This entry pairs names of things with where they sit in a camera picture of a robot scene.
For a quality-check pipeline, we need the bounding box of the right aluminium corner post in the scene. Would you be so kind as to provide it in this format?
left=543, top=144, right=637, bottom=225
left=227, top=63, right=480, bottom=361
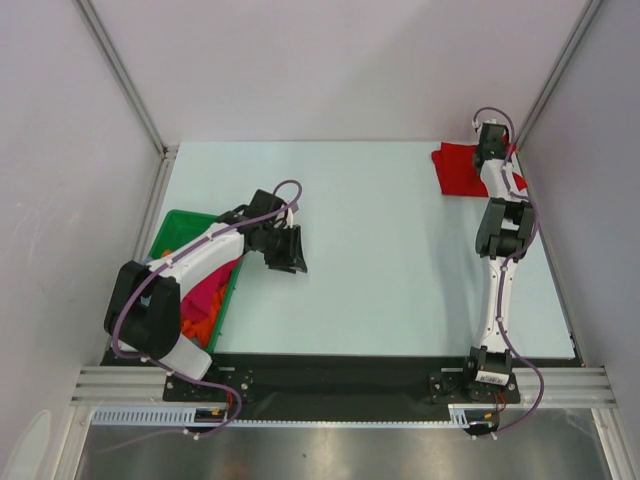
left=516, top=0, right=605, bottom=149

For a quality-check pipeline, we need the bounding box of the aluminium corner post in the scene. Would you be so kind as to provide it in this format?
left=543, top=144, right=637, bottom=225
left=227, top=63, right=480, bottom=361
left=516, top=0, right=605, bottom=149
left=72, top=0, right=177, bottom=159

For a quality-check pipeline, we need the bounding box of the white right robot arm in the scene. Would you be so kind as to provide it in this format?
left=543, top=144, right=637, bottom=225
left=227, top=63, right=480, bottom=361
left=461, top=119, right=536, bottom=403

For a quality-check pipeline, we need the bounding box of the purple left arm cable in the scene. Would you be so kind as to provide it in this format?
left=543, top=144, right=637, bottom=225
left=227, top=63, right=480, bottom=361
left=92, top=179, right=304, bottom=454

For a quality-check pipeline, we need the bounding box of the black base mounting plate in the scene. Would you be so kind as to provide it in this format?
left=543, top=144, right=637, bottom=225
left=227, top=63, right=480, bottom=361
left=99, top=351, right=584, bottom=421

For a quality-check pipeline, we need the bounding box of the left aluminium corner post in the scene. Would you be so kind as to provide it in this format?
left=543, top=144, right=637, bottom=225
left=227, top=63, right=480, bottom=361
left=72, top=0, right=177, bottom=159

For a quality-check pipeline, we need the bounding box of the white slotted cable duct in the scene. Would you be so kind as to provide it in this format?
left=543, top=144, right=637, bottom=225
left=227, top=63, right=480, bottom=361
left=92, top=403, right=501, bottom=430

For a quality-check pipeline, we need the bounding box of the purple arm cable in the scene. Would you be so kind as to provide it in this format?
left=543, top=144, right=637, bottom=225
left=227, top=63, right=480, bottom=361
left=92, top=179, right=304, bottom=454
left=469, top=107, right=546, bottom=439

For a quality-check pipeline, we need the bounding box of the orange t shirt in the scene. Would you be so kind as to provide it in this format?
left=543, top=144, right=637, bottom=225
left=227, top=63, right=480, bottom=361
left=181, top=285, right=227, bottom=348

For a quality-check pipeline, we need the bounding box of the magenta t shirt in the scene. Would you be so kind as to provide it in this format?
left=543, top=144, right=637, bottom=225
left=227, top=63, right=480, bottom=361
left=181, top=258, right=241, bottom=323

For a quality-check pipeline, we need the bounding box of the green plastic bin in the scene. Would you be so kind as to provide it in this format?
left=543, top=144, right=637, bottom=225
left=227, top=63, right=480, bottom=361
left=148, top=209, right=242, bottom=353

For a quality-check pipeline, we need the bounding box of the aluminium frame rail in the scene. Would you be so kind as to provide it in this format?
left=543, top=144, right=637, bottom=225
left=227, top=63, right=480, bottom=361
left=71, top=366, right=617, bottom=408

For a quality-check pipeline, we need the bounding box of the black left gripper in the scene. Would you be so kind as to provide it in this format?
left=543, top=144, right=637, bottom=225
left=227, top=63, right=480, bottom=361
left=259, top=223, right=307, bottom=274

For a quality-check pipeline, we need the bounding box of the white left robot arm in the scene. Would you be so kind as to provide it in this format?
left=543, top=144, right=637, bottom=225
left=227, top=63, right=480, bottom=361
left=104, top=180, right=307, bottom=400

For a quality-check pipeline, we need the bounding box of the red t shirt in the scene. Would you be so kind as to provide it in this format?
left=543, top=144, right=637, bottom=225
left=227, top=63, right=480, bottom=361
left=431, top=142, right=506, bottom=198

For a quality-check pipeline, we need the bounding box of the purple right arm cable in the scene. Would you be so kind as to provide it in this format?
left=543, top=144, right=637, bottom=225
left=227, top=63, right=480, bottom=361
left=469, top=107, right=546, bottom=439

